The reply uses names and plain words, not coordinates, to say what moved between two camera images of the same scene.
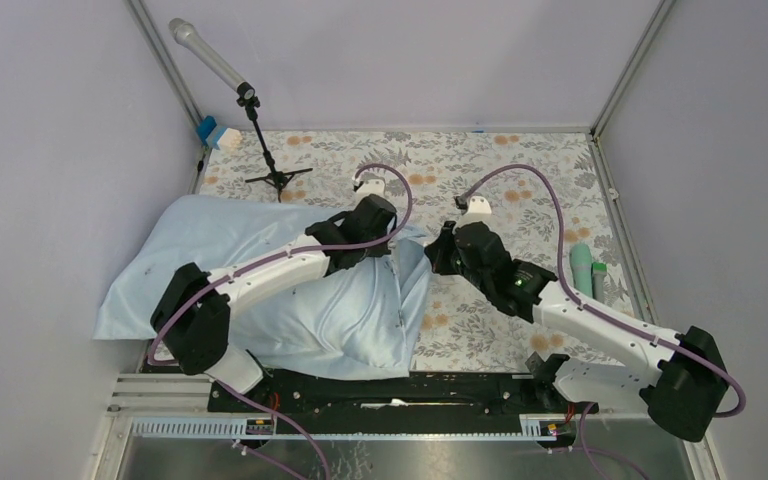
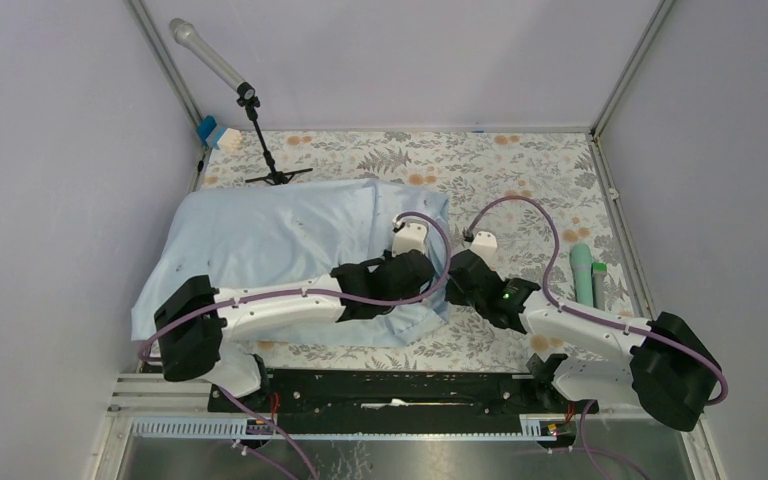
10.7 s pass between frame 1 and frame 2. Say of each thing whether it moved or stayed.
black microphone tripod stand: stayed
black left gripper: moved
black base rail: stayed
